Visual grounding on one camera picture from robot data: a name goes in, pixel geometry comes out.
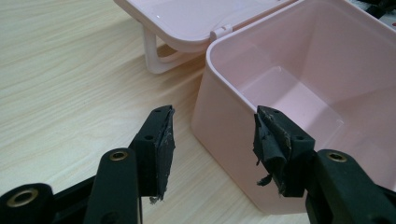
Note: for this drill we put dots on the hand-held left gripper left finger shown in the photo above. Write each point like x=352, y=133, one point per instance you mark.
x=155, y=149

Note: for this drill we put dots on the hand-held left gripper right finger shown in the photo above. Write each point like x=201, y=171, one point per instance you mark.
x=285, y=152

